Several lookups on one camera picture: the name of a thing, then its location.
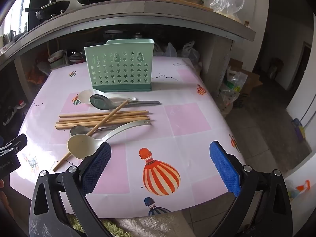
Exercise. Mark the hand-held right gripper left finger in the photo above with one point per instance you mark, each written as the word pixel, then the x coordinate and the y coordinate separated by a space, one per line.
pixel 96 170

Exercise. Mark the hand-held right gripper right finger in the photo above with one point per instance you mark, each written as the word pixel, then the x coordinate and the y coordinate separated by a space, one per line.
pixel 226 170

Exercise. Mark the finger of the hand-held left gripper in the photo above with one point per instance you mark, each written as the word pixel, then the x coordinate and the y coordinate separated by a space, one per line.
pixel 18 140

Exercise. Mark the cream plastic ladle spoon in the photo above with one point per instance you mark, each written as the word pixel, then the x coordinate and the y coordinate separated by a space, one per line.
pixel 81 147

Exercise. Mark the shiny metal spoon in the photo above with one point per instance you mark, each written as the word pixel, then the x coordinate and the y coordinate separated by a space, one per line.
pixel 79 130

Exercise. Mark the pile of bamboo chopsticks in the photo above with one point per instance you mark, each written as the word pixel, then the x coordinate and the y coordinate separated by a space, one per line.
pixel 74 123

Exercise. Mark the long bamboo chopstick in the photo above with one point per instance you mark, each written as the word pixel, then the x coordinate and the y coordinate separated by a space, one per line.
pixel 111 115

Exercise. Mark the dark metal spoon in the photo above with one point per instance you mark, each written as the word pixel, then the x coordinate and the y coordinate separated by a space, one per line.
pixel 98 102

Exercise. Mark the green star-cutout utensil holder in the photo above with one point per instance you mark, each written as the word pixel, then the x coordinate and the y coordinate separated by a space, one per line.
pixel 118 76

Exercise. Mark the orange mesh bag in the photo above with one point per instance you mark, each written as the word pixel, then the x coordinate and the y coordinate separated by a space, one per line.
pixel 35 75

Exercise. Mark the fluffy rug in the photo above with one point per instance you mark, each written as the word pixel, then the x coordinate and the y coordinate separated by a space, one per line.
pixel 148 224

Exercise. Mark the orange spray bottle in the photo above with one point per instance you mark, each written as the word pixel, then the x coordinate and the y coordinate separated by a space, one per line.
pixel 302 186

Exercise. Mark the plastic bags with green print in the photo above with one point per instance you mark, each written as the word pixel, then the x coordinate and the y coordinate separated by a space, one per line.
pixel 232 88

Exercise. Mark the stack of bowls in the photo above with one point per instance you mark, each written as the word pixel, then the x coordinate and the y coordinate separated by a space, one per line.
pixel 56 59

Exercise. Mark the cardboard box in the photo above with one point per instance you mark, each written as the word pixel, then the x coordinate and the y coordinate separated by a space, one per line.
pixel 249 81

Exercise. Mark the crumpled plastic bag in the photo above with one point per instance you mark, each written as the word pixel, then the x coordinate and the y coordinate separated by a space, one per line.
pixel 191 53

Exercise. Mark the kitchen window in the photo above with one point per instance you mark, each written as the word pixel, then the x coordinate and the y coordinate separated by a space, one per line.
pixel 14 14

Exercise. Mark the white plastic bag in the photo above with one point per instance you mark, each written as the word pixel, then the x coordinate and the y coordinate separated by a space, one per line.
pixel 169 50

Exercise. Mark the gas stove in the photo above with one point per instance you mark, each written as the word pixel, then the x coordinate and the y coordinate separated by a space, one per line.
pixel 63 12

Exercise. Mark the black wok with lid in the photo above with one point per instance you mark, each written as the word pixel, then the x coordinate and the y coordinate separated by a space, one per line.
pixel 51 7

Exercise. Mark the black appliance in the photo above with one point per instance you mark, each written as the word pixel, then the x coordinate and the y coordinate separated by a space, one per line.
pixel 39 0

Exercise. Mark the clear plastic bag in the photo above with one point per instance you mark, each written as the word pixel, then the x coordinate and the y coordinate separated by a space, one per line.
pixel 227 5

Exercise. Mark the grey concrete kitchen counter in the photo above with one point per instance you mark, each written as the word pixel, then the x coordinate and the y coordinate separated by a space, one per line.
pixel 148 9

